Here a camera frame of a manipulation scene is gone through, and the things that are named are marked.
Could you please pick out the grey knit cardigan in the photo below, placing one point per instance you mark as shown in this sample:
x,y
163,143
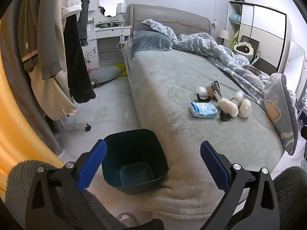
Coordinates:
x,y
48,28

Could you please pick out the white dressing table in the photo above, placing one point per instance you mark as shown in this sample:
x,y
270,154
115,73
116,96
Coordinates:
x,y
105,33

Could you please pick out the translucent plastic scrap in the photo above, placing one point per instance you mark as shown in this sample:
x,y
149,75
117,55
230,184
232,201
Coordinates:
x,y
101,113

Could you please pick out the black curved plastic piece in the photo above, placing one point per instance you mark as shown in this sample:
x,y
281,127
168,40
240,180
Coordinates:
x,y
203,98

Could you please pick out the light blue bundle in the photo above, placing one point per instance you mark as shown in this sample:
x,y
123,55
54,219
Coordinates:
x,y
234,18

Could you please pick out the person's leg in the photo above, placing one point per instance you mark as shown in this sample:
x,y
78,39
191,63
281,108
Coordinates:
x,y
21,172
292,191

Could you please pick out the grey floor cushion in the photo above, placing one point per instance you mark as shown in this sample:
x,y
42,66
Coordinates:
x,y
104,74

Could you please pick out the silver table lamp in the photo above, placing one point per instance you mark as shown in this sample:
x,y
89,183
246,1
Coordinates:
x,y
121,7

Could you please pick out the black chair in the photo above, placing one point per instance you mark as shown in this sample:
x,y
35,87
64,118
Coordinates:
x,y
254,42

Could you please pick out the white clothes rack base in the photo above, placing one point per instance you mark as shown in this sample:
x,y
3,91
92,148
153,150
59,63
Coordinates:
x,y
74,125

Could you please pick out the dark grey knit vest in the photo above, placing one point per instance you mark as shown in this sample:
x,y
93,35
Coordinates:
x,y
84,16

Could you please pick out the white wall plug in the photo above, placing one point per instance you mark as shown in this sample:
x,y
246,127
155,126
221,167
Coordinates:
x,y
214,22

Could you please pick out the oval mirror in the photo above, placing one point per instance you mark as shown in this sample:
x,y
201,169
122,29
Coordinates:
x,y
111,2

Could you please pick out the blue patterned fleece blanket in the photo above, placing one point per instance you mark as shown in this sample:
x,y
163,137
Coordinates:
x,y
215,50

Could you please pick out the black round cap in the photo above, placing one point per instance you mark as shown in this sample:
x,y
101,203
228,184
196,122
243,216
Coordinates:
x,y
225,117

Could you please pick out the dark teal trash bin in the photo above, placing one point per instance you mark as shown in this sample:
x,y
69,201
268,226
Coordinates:
x,y
134,148

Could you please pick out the grey long coat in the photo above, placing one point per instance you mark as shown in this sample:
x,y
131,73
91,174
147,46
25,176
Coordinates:
x,y
14,64

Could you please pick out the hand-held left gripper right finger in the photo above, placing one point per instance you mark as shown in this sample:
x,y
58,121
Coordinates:
x,y
213,165

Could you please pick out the blue-grey pillow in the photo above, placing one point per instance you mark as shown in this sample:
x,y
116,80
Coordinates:
x,y
151,40

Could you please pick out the person's left leg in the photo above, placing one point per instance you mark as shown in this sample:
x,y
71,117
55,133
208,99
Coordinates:
x,y
21,172

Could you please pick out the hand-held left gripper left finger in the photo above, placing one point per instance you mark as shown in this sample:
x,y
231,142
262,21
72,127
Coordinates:
x,y
92,165

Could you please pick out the white power strip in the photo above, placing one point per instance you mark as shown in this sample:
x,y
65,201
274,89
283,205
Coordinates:
x,y
121,37

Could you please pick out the blue tissue packet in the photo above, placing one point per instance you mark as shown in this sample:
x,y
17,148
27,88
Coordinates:
x,y
203,110

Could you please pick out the black fleece coat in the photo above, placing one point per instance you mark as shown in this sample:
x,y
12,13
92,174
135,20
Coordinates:
x,y
78,71

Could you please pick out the grey upholstered headboard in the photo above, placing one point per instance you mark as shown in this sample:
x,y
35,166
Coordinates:
x,y
168,16

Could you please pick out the yellow-green cloth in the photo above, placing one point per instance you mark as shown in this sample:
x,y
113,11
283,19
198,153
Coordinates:
x,y
233,43

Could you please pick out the beige bedside lamp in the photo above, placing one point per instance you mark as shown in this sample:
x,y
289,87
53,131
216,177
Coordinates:
x,y
223,34

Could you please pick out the white and black wardrobe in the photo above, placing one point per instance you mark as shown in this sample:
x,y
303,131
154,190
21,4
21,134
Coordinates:
x,y
263,28

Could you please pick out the person's right leg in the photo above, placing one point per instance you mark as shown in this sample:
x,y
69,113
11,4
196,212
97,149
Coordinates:
x,y
292,191

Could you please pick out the clear plastic wrapper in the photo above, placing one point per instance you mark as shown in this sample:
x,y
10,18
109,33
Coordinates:
x,y
239,94

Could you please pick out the black tissue packet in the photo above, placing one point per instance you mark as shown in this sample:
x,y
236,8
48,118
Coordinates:
x,y
215,89

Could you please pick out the cream pet bed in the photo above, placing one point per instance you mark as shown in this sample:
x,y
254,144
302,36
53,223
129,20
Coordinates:
x,y
243,50

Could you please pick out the yellow plastic bag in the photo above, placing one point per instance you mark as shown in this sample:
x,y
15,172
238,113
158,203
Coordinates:
x,y
122,70

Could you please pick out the beige coat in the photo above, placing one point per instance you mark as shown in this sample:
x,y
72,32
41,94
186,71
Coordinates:
x,y
55,93

